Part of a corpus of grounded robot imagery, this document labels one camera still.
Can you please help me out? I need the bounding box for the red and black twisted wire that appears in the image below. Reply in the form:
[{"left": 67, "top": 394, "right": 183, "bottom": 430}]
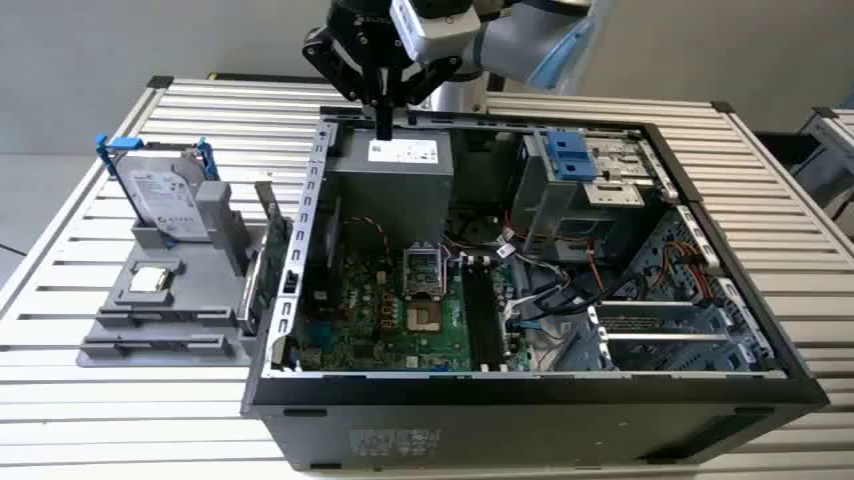
[{"left": 341, "top": 216, "right": 396, "bottom": 267}]

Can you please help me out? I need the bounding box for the green motherboard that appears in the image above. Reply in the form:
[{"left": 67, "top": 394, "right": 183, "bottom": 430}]
[{"left": 296, "top": 239, "right": 535, "bottom": 374}]

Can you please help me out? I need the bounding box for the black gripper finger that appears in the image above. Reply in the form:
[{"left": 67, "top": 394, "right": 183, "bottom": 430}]
[
  {"left": 299, "top": 27, "right": 385, "bottom": 141},
  {"left": 384, "top": 57, "right": 464, "bottom": 141}
]

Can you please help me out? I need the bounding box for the thick black wire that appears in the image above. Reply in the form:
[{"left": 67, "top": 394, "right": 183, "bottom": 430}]
[{"left": 531, "top": 269, "right": 643, "bottom": 317}]

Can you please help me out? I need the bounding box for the silver socket cover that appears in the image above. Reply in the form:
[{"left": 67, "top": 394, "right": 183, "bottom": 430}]
[{"left": 401, "top": 242, "right": 448, "bottom": 297}]

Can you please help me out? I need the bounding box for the green graphics card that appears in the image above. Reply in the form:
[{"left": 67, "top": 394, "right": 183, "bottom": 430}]
[{"left": 241, "top": 179, "right": 296, "bottom": 337}]

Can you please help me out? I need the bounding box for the grey parts rack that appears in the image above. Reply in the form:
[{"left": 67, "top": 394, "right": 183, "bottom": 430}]
[{"left": 76, "top": 179, "right": 269, "bottom": 370}]

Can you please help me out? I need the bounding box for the black box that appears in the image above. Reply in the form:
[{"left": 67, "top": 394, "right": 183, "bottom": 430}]
[{"left": 752, "top": 130, "right": 819, "bottom": 175}]

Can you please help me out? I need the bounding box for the orange wire bundle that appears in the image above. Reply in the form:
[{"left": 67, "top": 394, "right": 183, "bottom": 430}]
[{"left": 647, "top": 241, "right": 714, "bottom": 307}]

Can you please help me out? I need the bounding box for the CPU socket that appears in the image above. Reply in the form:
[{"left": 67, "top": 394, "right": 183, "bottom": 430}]
[{"left": 403, "top": 294, "right": 447, "bottom": 334}]

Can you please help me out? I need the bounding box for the silver perforated disk bay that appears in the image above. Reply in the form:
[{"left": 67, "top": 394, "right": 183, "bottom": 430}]
[{"left": 586, "top": 299, "right": 776, "bottom": 374}]

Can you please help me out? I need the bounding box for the blue plastic latch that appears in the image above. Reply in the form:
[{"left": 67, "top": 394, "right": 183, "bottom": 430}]
[{"left": 543, "top": 130, "right": 596, "bottom": 183}]

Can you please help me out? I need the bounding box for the hard disk in blue carrier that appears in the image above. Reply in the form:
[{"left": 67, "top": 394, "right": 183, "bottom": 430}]
[{"left": 95, "top": 133, "right": 223, "bottom": 247}]

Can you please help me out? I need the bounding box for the silver CPU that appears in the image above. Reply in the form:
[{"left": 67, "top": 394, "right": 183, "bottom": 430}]
[{"left": 128, "top": 266, "right": 175, "bottom": 293}]

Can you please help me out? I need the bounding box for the black PC case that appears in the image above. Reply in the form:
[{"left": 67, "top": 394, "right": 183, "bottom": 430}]
[{"left": 239, "top": 104, "right": 831, "bottom": 474}]

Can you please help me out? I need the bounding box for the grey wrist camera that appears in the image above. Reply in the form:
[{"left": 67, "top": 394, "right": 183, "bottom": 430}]
[{"left": 389, "top": 0, "right": 483, "bottom": 64}]

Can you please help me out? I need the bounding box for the grey metal disk bay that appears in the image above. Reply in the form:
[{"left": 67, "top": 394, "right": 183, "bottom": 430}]
[{"left": 511, "top": 128, "right": 670, "bottom": 261}]

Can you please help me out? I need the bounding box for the grey power supply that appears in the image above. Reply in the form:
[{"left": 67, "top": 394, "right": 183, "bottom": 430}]
[{"left": 325, "top": 128, "right": 456, "bottom": 247}]

